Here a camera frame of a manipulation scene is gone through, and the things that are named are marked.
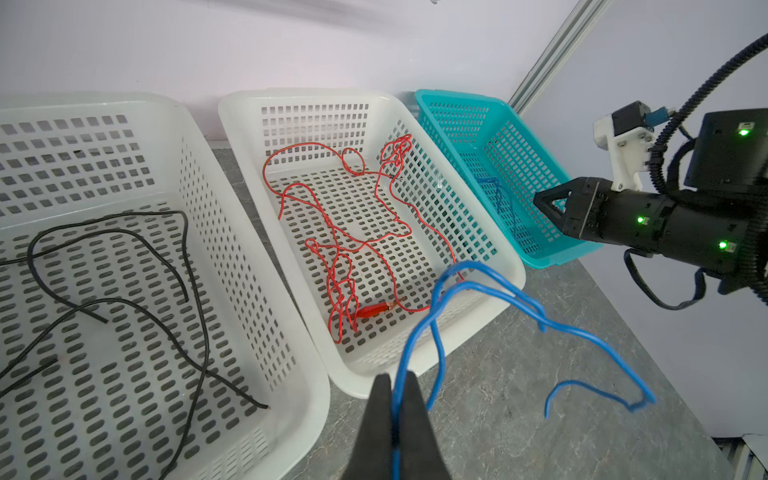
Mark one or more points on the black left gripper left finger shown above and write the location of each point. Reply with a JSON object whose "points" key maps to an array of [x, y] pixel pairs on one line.
{"points": [[371, 456]]}

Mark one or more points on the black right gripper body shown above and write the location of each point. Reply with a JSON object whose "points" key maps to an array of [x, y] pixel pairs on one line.
{"points": [[582, 214]]}

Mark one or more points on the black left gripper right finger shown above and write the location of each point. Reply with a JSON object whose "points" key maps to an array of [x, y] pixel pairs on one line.
{"points": [[420, 456]]}

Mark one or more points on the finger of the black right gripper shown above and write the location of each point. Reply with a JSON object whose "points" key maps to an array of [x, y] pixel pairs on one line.
{"points": [[552, 203]]}

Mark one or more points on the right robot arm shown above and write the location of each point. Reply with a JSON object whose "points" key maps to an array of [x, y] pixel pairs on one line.
{"points": [[704, 205]]}

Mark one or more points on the teal plastic basket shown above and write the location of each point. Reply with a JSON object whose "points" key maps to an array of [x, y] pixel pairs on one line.
{"points": [[505, 165]]}

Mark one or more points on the white plastic basket middle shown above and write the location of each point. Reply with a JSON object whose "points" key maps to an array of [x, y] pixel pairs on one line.
{"points": [[365, 215]]}

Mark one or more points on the white plastic basket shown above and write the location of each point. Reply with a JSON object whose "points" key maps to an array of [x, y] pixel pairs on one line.
{"points": [[365, 215], [145, 332]]}

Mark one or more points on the white plastic basket left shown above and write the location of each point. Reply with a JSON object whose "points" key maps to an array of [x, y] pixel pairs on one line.
{"points": [[145, 332]]}

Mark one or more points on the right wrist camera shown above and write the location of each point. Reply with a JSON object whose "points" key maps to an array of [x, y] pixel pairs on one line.
{"points": [[628, 135]]}

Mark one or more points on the aluminium frame corner post right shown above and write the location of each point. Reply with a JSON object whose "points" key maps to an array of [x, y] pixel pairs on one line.
{"points": [[580, 21]]}

